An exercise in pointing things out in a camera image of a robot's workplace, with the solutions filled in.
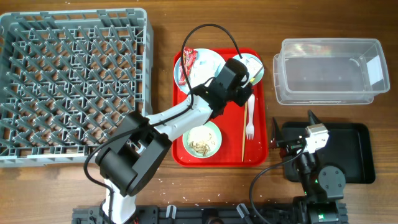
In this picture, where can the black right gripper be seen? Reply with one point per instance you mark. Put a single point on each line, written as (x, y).
(290, 147)

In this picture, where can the light blue round plate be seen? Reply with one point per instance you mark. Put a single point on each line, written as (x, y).
(203, 54)

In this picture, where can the wooden chopstick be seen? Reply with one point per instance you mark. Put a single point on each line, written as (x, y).
(244, 131)

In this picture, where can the light blue bowl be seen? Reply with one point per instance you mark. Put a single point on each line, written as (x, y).
(259, 77)

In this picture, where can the clear plastic bin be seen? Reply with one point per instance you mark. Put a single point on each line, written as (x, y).
(330, 71)

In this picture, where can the red snack wrapper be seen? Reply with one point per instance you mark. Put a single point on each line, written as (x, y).
(189, 58)

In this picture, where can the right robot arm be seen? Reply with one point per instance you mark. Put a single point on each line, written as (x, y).
(323, 186)

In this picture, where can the green bowl with food scraps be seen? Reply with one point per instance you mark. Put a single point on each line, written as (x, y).
(203, 141)

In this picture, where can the black plastic tray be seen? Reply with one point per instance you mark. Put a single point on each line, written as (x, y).
(349, 149)

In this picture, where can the white napkin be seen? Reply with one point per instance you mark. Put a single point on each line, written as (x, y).
(202, 70)

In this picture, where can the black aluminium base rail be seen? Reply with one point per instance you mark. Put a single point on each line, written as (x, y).
(274, 213)

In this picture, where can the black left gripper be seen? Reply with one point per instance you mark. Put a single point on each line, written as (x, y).
(244, 97)

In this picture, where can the grey plastic dishwasher rack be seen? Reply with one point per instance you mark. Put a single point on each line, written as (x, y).
(68, 78)

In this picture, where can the red plastic tray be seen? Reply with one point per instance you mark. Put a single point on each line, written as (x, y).
(233, 152)

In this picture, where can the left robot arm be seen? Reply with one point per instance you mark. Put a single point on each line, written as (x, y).
(129, 160)

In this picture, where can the white plastic fork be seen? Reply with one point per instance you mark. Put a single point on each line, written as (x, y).
(250, 125)

